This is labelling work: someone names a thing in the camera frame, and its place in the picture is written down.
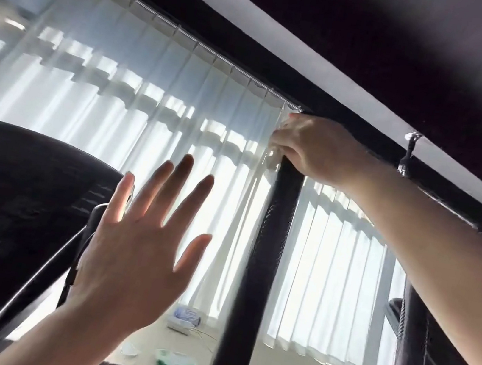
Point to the person's right forearm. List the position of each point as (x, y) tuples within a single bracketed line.
[(436, 263)]

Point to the person's left hand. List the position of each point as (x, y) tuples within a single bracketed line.
[(134, 263)]

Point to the white green wet wipes pack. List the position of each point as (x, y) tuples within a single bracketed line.
[(176, 363)]

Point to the grey power box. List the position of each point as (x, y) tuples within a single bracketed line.
[(179, 324)]

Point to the person's right hand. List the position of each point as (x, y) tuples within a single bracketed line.
[(323, 147)]

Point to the blue wipes pack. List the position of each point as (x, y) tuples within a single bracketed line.
[(188, 315)]

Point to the white curtain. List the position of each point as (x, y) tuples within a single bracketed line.
[(125, 109)]

